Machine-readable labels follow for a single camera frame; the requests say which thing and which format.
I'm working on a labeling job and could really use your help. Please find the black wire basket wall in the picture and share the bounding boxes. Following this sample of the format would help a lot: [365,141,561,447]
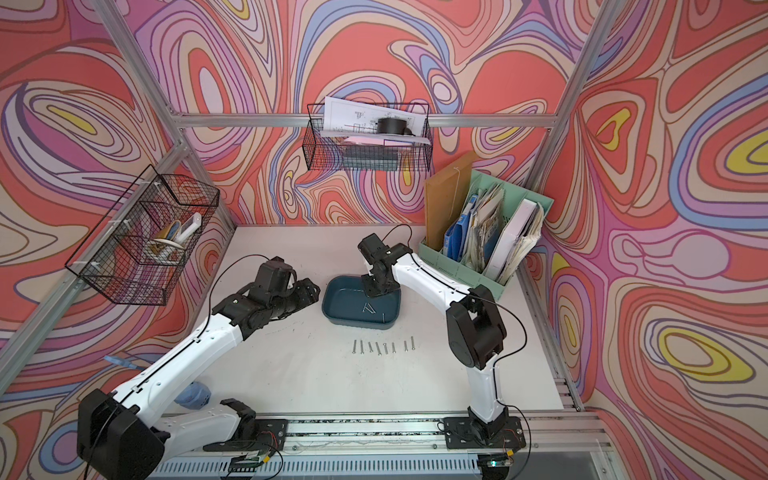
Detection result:
[65,166,220,306]
[302,97,433,173]

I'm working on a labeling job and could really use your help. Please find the teal plastic storage tray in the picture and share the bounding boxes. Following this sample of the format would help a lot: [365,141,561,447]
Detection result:
[321,275,401,330]

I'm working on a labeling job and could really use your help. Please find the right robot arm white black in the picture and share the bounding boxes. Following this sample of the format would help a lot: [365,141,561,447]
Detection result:
[358,234,509,445]

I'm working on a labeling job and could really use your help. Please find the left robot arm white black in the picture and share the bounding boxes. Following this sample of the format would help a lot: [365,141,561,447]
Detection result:
[76,256,320,479]

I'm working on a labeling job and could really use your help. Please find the black tape roll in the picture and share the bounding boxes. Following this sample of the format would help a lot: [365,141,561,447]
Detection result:
[376,117,413,136]

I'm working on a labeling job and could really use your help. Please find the blue folder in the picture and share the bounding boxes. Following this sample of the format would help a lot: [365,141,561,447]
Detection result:
[441,194,479,262]

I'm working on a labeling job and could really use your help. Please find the white paper sheets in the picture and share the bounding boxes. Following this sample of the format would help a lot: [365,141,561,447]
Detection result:
[319,97,432,146]

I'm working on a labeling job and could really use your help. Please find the green file organizer box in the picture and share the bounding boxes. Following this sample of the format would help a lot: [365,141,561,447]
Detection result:
[418,170,554,300]

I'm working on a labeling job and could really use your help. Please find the white binder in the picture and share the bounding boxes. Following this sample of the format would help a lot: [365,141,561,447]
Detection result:
[484,199,538,284]

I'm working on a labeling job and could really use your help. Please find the stack of papers in organizer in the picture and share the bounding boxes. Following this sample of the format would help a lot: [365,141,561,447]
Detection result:
[462,185,505,273]

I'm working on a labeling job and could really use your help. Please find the black wire basket left wall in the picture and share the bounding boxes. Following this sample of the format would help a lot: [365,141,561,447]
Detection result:
[65,166,220,306]

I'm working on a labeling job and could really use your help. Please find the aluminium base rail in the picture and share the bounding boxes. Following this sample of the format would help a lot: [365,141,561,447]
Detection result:
[151,411,629,479]

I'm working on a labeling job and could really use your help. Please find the brown cardboard folder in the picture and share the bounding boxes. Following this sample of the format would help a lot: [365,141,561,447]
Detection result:
[425,152,479,251]

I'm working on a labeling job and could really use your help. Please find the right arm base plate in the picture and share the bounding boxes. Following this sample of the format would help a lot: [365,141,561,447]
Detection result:
[438,416,527,452]

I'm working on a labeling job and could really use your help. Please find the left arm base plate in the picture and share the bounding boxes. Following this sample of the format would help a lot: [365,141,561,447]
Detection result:
[202,418,288,452]

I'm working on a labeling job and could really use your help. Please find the black wire basket back wall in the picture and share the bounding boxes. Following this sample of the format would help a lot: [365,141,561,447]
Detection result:
[302,97,433,173]

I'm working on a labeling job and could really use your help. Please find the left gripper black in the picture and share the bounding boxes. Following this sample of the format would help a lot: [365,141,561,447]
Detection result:
[267,276,321,320]

